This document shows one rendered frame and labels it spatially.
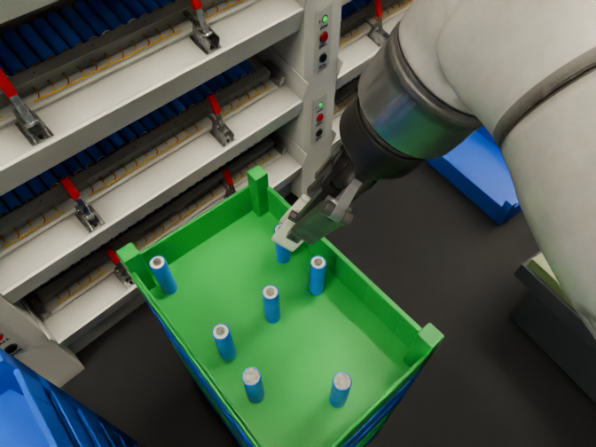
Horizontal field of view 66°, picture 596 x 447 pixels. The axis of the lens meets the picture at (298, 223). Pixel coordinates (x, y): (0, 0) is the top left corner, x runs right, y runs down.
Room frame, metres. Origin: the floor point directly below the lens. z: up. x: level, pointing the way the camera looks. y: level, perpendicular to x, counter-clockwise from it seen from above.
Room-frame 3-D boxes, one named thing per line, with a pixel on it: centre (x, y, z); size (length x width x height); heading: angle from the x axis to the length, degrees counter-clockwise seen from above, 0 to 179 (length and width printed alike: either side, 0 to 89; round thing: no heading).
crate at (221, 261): (0.22, 0.03, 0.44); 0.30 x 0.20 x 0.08; 41
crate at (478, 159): (0.82, -0.49, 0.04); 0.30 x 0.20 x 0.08; 34
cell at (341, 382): (0.13, -0.04, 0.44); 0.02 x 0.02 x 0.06
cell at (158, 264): (0.26, 0.16, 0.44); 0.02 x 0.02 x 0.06
